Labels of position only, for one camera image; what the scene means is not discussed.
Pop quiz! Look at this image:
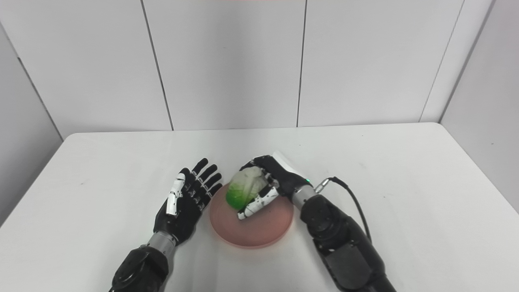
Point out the pink round plate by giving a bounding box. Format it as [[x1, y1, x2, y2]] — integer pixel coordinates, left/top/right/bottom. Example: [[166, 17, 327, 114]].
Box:
[[209, 182, 294, 249]]

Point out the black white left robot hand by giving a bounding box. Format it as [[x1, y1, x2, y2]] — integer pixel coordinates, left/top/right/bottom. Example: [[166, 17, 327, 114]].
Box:
[[153, 158, 223, 246]]

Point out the green white toy cabbage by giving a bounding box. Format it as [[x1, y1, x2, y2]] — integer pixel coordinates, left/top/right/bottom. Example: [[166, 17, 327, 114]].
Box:
[[225, 166, 269, 211]]

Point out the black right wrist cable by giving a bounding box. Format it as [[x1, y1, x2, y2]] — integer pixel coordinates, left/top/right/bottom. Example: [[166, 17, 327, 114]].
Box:
[[314, 176, 373, 245]]

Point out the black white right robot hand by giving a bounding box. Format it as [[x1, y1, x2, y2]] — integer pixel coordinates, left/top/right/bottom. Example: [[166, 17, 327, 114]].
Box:
[[237, 151, 314, 221]]

